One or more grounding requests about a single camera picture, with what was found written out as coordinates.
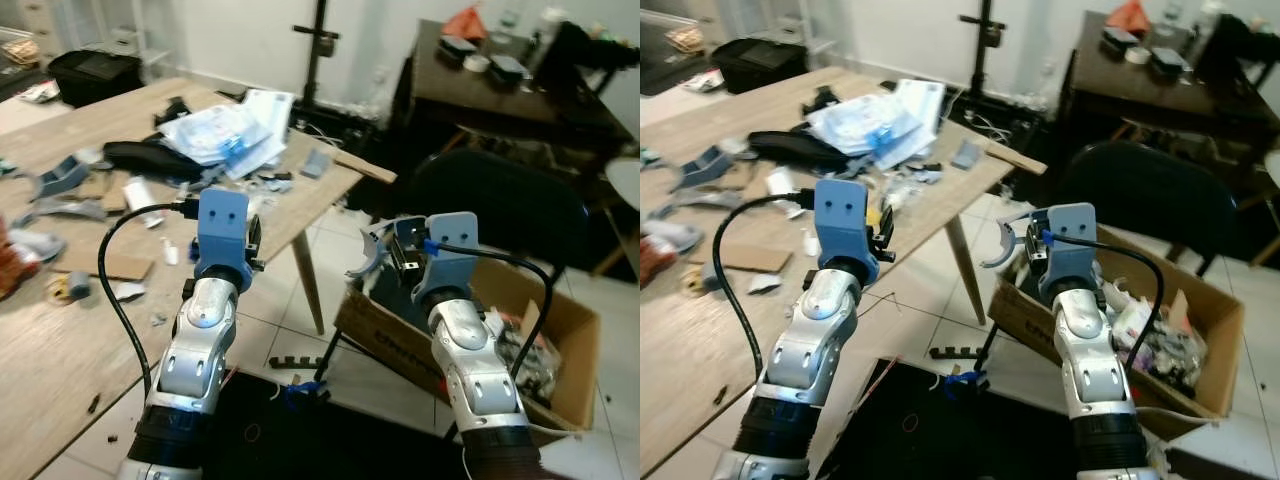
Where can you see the white small bottle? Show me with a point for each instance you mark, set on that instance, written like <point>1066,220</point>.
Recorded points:
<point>782,182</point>
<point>140,198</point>

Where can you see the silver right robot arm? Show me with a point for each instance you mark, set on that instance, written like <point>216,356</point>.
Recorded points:
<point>475,370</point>
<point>1090,370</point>

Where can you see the black round-backed chair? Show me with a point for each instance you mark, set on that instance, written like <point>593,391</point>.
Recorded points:
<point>500,200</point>
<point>1150,195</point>

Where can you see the dark brown desk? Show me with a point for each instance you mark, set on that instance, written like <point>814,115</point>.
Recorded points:
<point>1140,90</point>
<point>480,95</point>

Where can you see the red snack packet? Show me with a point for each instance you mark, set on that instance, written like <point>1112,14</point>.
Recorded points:
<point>15,265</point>
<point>656,262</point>

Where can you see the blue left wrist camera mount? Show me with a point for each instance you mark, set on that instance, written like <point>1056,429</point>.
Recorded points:
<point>222,225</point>
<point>845,220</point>

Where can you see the black tripod stand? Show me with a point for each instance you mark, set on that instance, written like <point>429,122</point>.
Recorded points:
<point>983,50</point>
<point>320,60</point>

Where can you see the black toothed strip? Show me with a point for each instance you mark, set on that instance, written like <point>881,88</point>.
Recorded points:
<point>960,352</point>
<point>300,358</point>

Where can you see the plastic wrapper trash heap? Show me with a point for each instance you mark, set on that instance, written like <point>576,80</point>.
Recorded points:
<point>1160,340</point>
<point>530,355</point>

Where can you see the white plastic bag pile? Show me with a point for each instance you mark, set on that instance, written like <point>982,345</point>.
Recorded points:
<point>870,120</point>
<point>215,130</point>

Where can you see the flat brown cardboard piece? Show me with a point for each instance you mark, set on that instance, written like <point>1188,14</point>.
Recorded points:
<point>745,257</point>
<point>100,265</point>

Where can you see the light wooden table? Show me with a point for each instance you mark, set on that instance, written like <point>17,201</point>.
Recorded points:
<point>690,350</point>
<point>60,350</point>

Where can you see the red bag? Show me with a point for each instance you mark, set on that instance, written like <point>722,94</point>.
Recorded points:
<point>1128,15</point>
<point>465,24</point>

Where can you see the black pouch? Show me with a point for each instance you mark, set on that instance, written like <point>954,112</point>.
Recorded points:
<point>790,148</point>
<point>150,158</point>

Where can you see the white tape roll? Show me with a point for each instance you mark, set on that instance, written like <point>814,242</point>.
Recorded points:
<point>477,63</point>
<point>1137,55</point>

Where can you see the wooden plank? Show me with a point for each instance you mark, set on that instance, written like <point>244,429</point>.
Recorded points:
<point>368,167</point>
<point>1018,158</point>

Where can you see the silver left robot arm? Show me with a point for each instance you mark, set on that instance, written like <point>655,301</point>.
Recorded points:
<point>810,340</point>
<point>200,340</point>

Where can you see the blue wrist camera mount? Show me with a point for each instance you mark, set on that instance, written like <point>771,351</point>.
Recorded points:
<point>222,225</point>
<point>450,265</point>
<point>1072,250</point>
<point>845,220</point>

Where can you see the small grey block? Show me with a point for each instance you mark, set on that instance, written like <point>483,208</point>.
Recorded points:
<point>316,164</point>
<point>967,154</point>

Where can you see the blue-grey plastic part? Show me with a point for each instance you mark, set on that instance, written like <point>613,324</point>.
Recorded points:
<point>705,170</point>
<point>62,178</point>

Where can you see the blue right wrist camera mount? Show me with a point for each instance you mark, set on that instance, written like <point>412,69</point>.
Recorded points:
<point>450,265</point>
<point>1072,250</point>

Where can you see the black flat case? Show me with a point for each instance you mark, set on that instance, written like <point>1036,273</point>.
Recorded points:
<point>1170,60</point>
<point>509,68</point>

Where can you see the brown cardboard box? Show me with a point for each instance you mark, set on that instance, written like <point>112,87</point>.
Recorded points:
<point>400,345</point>
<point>1215,330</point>

